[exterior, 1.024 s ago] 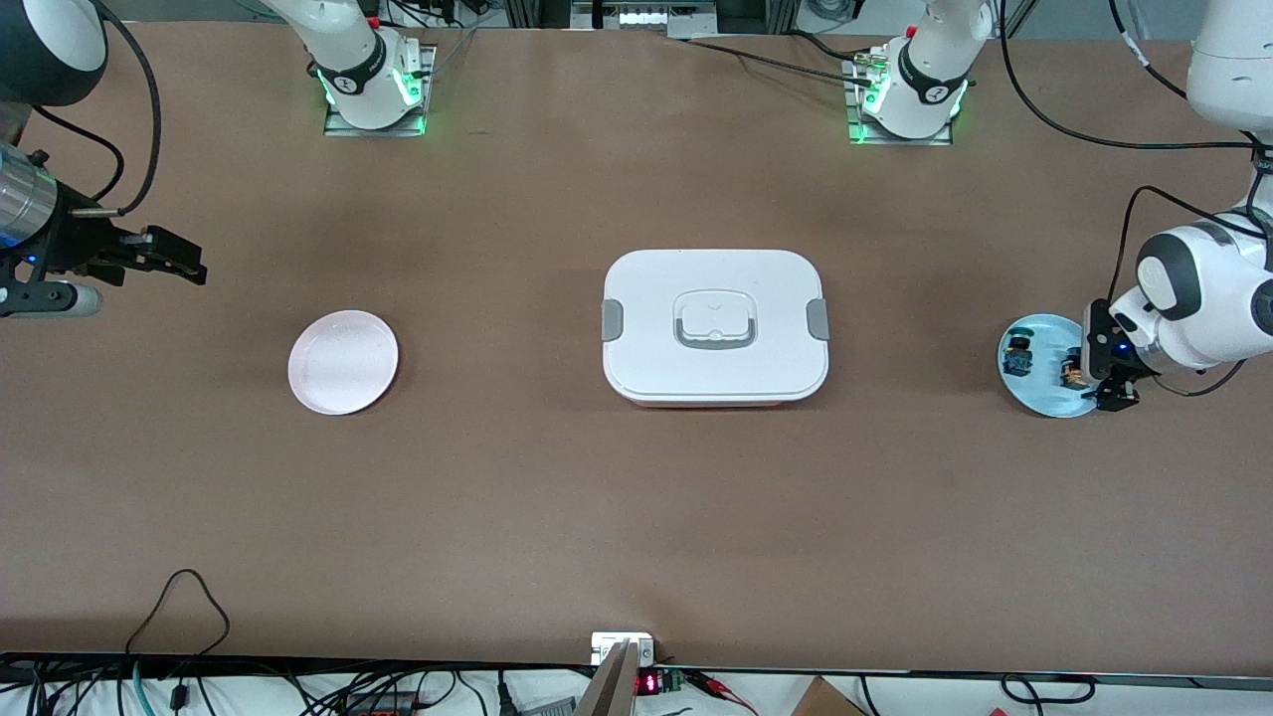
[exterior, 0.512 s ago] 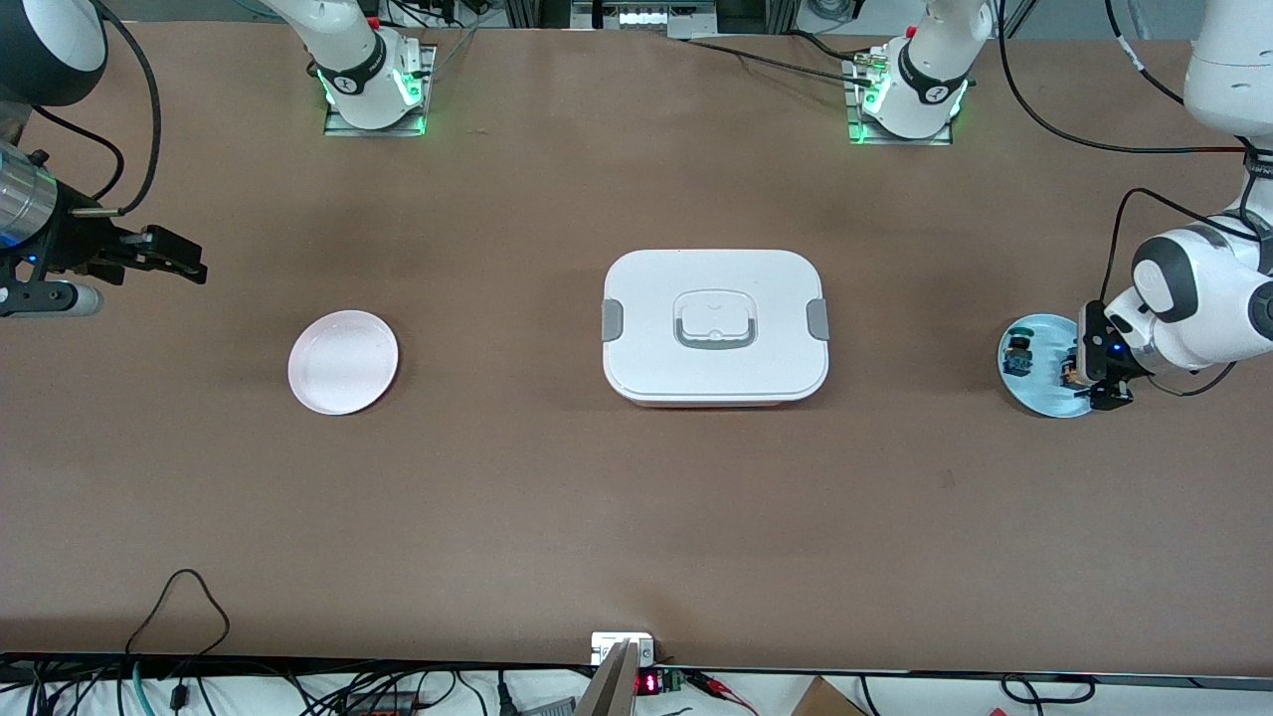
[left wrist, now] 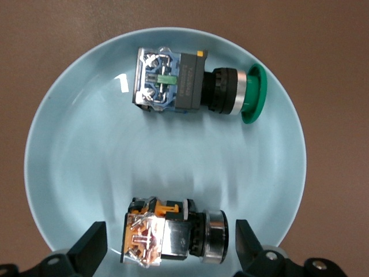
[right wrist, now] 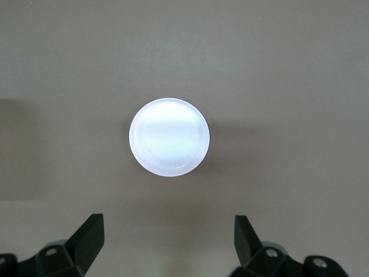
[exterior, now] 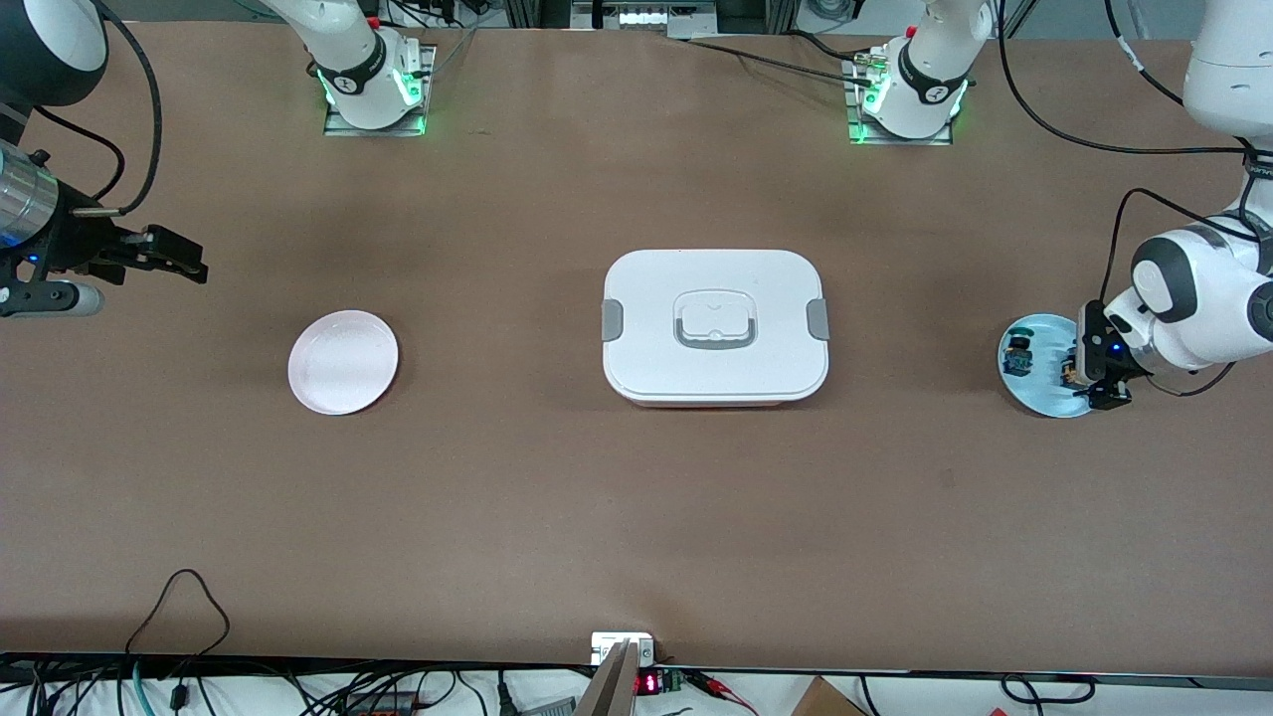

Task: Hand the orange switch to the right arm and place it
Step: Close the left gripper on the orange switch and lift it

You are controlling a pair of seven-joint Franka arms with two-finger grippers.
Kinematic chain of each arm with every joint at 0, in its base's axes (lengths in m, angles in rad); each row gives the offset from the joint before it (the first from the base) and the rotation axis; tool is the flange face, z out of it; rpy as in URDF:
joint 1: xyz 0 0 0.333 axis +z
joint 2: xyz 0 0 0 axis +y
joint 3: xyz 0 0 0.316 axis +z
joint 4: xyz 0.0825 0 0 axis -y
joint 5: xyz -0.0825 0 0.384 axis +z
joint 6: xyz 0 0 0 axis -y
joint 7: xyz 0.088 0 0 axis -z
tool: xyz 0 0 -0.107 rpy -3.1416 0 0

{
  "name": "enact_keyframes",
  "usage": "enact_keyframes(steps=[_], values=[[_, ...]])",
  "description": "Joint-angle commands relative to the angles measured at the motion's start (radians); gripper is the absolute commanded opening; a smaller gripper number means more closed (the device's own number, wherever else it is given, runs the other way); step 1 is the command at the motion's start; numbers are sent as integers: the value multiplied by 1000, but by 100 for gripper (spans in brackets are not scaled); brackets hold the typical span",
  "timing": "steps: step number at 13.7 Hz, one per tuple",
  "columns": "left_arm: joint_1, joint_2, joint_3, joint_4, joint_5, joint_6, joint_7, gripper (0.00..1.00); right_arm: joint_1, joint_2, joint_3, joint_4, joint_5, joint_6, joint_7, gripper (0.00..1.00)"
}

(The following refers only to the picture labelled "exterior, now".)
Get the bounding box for light blue round plate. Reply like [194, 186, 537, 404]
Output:
[998, 313, 1110, 419]

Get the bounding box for pink round plate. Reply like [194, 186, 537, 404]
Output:
[287, 309, 400, 417]

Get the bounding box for brown cardboard box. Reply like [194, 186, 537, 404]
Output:
[791, 676, 868, 716]

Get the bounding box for white lidded pink storage box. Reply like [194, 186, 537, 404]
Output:
[602, 249, 829, 409]

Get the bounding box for red and black probe leads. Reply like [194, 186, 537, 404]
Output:
[686, 669, 759, 716]

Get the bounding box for power strip with white sockets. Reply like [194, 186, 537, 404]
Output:
[572, 0, 717, 31]

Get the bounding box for small white electronic box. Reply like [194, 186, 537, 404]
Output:
[591, 632, 655, 665]

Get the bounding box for grey metal bar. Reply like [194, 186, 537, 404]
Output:
[575, 641, 640, 716]

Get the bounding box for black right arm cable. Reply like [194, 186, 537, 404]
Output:
[30, 0, 165, 215]

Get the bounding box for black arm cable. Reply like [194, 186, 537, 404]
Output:
[998, 0, 1264, 304]
[30, 0, 165, 215]

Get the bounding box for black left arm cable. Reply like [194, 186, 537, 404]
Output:
[998, 0, 1264, 304]

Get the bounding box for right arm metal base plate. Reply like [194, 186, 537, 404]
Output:
[323, 45, 437, 137]

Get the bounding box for black cable below table edge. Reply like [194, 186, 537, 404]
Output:
[1000, 674, 1097, 705]

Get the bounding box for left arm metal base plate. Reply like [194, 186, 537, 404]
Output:
[845, 50, 954, 147]

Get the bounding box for looped thin black cable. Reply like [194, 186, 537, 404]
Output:
[124, 569, 232, 657]

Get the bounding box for black cable across table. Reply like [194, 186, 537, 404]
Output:
[686, 38, 876, 86]

